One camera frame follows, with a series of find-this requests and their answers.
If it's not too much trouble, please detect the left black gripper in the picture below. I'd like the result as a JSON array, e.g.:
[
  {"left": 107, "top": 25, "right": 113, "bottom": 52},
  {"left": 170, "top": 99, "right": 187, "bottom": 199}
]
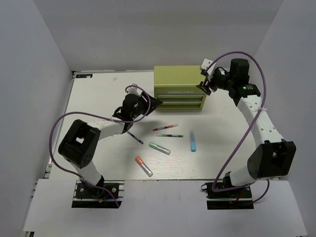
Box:
[{"left": 131, "top": 91, "right": 163, "bottom": 119}]

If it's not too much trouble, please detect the green metal drawer toolbox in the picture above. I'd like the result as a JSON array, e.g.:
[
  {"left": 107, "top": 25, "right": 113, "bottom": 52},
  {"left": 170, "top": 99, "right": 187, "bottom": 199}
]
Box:
[{"left": 154, "top": 65, "right": 206, "bottom": 111}]

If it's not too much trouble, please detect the blue highlighter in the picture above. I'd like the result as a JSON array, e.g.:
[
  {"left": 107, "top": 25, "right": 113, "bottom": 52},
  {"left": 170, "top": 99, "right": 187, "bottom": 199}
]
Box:
[{"left": 190, "top": 130, "right": 197, "bottom": 152}]

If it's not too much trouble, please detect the orange cap highlighter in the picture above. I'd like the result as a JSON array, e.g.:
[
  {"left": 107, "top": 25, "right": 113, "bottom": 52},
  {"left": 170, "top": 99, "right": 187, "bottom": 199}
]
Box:
[{"left": 135, "top": 156, "right": 153, "bottom": 177}]

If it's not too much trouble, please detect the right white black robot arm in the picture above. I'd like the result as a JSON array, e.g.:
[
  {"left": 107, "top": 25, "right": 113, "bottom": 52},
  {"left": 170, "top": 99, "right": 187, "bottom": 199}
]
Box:
[{"left": 197, "top": 58, "right": 296, "bottom": 197}]

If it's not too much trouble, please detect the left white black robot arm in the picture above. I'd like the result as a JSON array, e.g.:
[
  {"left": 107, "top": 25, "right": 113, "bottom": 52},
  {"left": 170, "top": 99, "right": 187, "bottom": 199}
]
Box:
[{"left": 58, "top": 92, "right": 163, "bottom": 197}]

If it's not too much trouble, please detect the red refill pen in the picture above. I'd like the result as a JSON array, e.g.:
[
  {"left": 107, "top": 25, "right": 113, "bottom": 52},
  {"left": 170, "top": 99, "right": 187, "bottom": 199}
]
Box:
[{"left": 153, "top": 123, "right": 178, "bottom": 131}]

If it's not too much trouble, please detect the blue pen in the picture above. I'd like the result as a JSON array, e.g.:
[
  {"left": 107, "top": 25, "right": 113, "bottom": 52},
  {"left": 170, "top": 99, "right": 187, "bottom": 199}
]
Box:
[{"left": 126, "top": 131, "right": 144, "bottom": 145}]

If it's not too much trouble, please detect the green cap highlighter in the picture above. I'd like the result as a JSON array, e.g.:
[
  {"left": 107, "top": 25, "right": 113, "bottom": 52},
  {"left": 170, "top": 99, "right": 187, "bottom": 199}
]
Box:
[{"left": 149, "top": 142, "right": 171, "bottom": 155}]

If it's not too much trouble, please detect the green refill pen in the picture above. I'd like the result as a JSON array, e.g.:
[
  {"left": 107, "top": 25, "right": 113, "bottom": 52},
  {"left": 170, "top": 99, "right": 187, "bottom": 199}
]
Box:
[{"left": 156, "top": 134, "right": 184, "bottom": 138}]

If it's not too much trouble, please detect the left corner label sticker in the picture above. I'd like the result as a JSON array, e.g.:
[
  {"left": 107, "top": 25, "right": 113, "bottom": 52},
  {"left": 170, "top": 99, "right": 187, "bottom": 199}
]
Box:
[{"left": 76, "top": 74, "right": 93, "bottom": 79}]

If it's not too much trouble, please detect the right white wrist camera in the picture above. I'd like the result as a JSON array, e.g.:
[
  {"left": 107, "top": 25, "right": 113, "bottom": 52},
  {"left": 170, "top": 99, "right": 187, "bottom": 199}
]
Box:
[{"left": 200, "top": 59, "right": 216, "bottom": 78}]

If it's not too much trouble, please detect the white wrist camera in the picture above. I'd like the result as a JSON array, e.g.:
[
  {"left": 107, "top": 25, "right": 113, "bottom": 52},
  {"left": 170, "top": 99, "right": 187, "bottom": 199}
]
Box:
[
  {"left": 200, "top": 59, "right": 216, "bottom": 78},
  {"left": 125, "top": 83, "right": 139, "bottom": 96}
]

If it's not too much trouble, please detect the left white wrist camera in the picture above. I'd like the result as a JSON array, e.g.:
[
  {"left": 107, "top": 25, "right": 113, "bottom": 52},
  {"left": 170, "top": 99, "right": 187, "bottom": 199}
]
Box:
[{"left": 125, "top": 83, "right": 139, "bottom": 96}]

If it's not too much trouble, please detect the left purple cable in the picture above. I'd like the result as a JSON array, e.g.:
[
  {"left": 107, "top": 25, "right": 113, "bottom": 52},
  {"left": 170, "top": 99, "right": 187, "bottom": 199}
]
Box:
[{"left": 48, "top": 85, "right": 152, "bottom": 207}]

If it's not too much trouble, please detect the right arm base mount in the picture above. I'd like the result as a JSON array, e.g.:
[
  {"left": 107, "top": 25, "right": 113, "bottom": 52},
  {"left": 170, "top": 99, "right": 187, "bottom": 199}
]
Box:
[{"left": 201, "top": 182, "right": 254, "bottom": 210}]

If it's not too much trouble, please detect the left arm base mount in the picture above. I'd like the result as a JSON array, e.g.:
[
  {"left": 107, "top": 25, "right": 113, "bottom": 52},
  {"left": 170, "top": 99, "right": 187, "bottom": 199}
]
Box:
[{"left": 72, "top": 180, "right": 124, "bottom": 209}]

